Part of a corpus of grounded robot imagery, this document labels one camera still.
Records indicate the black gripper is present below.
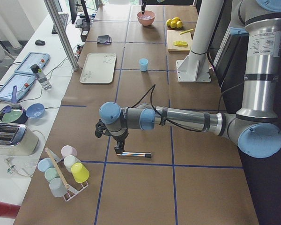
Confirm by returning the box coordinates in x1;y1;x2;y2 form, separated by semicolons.
141;0;147;11
110;129;129;155

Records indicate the steel muddler rod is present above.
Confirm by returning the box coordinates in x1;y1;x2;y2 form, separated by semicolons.
117;152;152;158

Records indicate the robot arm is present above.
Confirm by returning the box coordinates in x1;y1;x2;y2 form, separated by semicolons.
95;0;281;158

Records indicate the pile of ice cubes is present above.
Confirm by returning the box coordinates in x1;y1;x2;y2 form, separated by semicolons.
139;14;153;20

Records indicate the yellow cup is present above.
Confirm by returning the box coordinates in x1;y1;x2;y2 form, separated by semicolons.
71;162;90;183

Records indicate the pale pink cup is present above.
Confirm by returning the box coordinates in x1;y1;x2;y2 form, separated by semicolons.
61;145;77;158

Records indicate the light blue plastic cup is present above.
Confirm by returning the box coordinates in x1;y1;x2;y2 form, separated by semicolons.
139;58;148;72

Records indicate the mint green rack cup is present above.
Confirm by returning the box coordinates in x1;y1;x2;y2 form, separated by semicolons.
44;167;59;183

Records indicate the grey rack cup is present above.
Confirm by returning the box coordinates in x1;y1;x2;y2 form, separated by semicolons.
49;177;67;197

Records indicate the light blue rack cup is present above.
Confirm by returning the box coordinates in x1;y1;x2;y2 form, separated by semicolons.
37;157;54;173

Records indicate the pink bowl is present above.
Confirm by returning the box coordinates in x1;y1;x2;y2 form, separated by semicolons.
137;10;155;26

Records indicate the bamboo cutting board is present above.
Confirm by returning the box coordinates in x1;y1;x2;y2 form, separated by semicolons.
166;30;192;52

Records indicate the lemon slice stack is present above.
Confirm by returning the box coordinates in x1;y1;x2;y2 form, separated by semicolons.
173;41;188;47

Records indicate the folded grey cloth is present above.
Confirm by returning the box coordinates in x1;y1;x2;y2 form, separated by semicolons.
96;35;112;45

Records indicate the cream bear serving tray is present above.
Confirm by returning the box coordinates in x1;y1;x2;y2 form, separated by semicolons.
80;53;117;84

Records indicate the black keyboard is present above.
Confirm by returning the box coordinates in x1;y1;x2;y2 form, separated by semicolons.
51;13;69;35

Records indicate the blue bowl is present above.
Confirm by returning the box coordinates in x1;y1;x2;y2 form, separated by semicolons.
26;103;45;119

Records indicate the clear water bottle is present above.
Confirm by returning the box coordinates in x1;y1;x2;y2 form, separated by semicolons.
30;64;52;90

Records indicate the blue saucepan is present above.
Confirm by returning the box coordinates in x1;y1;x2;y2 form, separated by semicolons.
0;85;28;124

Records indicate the silver toaster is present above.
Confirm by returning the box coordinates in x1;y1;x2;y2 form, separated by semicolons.
0;123;39;156

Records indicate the computer mouse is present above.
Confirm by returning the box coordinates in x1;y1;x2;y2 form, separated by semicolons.
35;39;45;46

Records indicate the teach pendant far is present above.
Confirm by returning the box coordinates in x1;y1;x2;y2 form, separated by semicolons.
15;52;50;75

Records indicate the teach pendant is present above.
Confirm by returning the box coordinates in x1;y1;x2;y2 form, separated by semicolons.
0;73;35;102
15;52;50;75

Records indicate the teach pendant near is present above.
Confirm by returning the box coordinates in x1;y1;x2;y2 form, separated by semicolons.
0;73;35;102

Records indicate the red bottle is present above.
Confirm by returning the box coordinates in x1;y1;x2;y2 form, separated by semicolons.
0;202;21;219

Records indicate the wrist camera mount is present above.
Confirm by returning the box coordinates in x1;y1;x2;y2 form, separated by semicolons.
95;119;110;138

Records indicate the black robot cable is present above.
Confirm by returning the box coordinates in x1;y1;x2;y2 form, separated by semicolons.
133;83;211;132

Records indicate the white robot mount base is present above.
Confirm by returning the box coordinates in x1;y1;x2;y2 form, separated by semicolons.
176;0;224;82

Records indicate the aluminium frame post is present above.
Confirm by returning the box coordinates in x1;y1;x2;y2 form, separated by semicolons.
44;0;79;71

